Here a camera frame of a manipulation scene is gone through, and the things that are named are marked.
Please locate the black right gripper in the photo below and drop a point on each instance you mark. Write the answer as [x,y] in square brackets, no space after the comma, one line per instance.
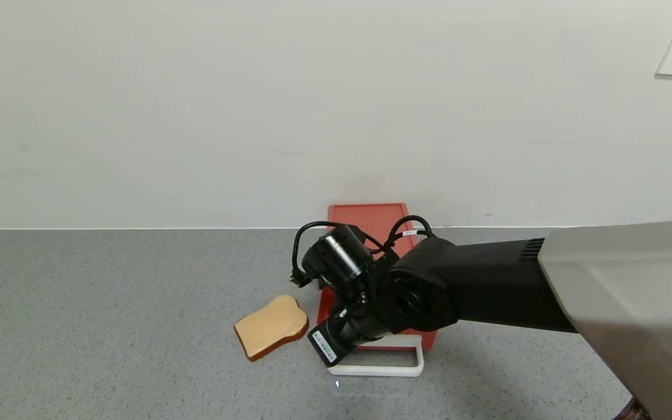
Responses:
[325,347]

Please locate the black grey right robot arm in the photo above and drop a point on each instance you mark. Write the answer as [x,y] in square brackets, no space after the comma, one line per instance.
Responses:
[499,286]

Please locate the black labelled wrist camera box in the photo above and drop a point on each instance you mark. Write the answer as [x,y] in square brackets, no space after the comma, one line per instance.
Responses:
[324,347]

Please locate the toy toast slice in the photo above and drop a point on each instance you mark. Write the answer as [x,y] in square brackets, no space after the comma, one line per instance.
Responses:
[269,326]

